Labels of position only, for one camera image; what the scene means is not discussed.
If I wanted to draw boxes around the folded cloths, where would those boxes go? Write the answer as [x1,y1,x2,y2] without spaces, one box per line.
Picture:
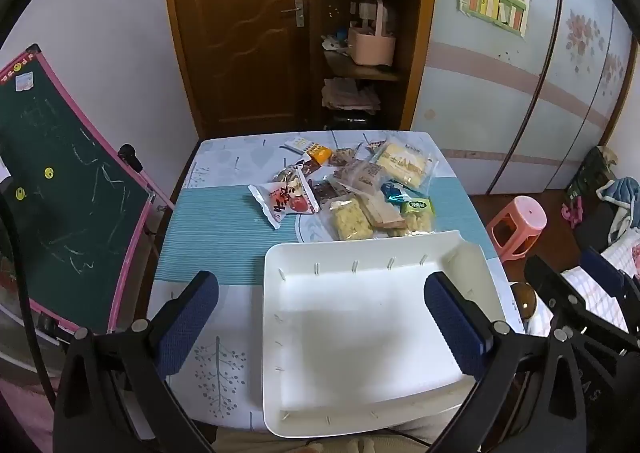
[321,77,382,114]

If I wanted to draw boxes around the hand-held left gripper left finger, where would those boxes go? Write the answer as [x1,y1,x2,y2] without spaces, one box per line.
[52,271,220,453]

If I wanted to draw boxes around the brown round knob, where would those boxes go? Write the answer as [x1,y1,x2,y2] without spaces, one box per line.
[510,283,540,322]

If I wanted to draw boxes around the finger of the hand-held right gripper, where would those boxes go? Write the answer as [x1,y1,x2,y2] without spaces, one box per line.
[579,247,640,304]
[524,254,632,359]

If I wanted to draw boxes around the brown wooden door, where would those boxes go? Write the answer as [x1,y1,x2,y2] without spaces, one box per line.
[161,0,322,140]

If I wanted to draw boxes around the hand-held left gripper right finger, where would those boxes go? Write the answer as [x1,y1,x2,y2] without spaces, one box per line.
[424,272,586,453]

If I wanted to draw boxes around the floral wardrobe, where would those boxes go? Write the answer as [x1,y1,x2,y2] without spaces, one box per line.
[410,0,640,197]

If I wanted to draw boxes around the pink basket with handle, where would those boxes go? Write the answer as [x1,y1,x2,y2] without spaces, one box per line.
[347,0,399,66]

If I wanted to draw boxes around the green label snack packet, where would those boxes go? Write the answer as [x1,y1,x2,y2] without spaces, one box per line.
[397,197,437,237]

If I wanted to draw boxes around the beige bread packet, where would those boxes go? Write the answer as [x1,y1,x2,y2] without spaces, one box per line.
[331,159,387,200]

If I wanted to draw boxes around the pink toy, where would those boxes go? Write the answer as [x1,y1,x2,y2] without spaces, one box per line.
[561,198,584,227]

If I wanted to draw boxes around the blue white snack packet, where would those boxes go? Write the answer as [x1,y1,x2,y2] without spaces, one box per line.
[381,182,417,202]

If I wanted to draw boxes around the pink plastic stool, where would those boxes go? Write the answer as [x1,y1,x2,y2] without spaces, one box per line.
[485,195,549,265]

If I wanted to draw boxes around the white plastic tray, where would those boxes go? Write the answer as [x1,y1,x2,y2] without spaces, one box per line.
[262,229,507,438]

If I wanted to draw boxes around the orange snack packet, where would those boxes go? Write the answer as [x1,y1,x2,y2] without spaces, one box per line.
[306,144,334,166]

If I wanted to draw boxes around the small white yellow box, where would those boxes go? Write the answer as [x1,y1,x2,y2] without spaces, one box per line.
[284,136,317,154]

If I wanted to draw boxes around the white checkered cloth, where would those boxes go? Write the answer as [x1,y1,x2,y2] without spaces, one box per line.
[559,233,640,336]

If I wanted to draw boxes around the sandwich cake packet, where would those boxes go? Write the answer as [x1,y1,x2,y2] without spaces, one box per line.
[359,193,409,237]

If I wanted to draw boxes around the green bag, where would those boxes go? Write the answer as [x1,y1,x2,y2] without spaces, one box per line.
[565,145,619,214]

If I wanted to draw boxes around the dark clear snack packet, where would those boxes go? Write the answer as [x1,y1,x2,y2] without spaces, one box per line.
[327,145,362,168]

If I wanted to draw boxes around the wooden corner shelf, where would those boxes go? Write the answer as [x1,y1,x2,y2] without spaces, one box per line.
[307,0,442,132]

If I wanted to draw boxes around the red white snack packet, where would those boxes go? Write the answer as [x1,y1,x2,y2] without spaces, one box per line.
[248,179,321,230]

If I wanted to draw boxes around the clear nut snack packet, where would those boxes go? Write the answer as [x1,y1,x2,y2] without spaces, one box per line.
[272,160,314,191]

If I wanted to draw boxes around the metal door handle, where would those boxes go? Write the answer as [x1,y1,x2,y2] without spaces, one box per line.
[280,0,306,28]

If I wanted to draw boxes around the blue white garment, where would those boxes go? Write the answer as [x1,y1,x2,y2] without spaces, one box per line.
[595,177,640,245]

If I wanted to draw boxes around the green chalkboard with pink frame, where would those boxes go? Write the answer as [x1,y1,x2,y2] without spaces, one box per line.
[0,44,174,345]

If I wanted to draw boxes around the yellow puffed rice packet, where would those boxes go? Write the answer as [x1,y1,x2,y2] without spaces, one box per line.
[324,198,376,242]

